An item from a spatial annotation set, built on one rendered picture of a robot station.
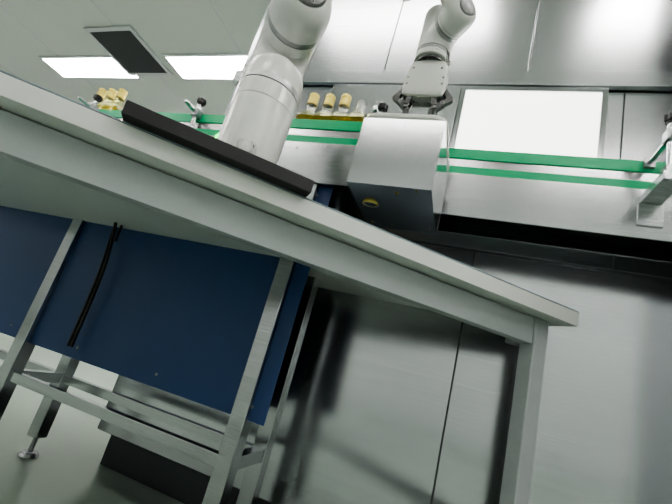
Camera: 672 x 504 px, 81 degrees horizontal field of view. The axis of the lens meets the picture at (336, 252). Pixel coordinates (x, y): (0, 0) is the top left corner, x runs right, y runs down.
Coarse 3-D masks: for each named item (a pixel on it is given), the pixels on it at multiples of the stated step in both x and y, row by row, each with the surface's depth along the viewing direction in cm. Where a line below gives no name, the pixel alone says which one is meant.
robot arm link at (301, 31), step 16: (272, 0) 76; (288, 0) 73; (304, 0) 72; (320, 0) 74; (272, 16) 77; (288, 16) 74; (304, 16) 74; (320, 16) 75; (288, 32) 77; (304, 32) 76; (320, 32) 78; (304, 48) 81
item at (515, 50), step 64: (384, 0) 161; (512, 0) 143; (576, 0) 136; (640, 0) 129; (320, 64) 158; (384, 64) 149; (512, 64) 134; (576, 64) 127; (640, 64) 121; (640, 128) 115; (448, 256) 117; (512, 256) 112; (576, 256) 107; (640, 320) 98
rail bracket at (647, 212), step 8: (664, 120) 84; (664, 136) 83; (664, 144) 83; (656, 152) 88; (648, 160) 91; (648, 168) 92; (664, 168) 80; (664, 176) 78; (656, 184) 81; (664, 184) 80; (648, 192) 84; (656, 192) 83; (664, 192) 82; (640, 200) 88; (648, 200) 86; (656, 200) 85; (664, 200) 85; (640, 208) 87; (648, 208) 87; (656, 208) 86; (640, 216) 87; (648, 216) 86; (656, 216) 86; (640, 224) 86; (648, 224) 86; (656, 224) 85
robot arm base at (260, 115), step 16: (240, 80) 75; (256, 80) 72; (272, 80) 73; (240, 96) 72; (256, 96) 71; (272, 96) 72; (288, 96) 75; (240, 112) 71; (256, 112) 71; (272, 112) 72; (288, 112) 75; (224, 128) 71; (240, 128) 70; (256, 128) 70; (272, 128) 72; (288, 128) 77; (240, 144) 67; (256, 144) 70; (272, 144) 72; (272, 160) 73
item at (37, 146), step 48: (0, 144) 56; (48, 144) 58; (144, 192) 62; (192, 192) 65; (240, 240) 68; (288, 240) 70; (336, 240) 73; (384, 288) 75; (432, 288) 80; (528, 336) 87; (528, 384) 85; (528, 432) 82; (528, 480) 80
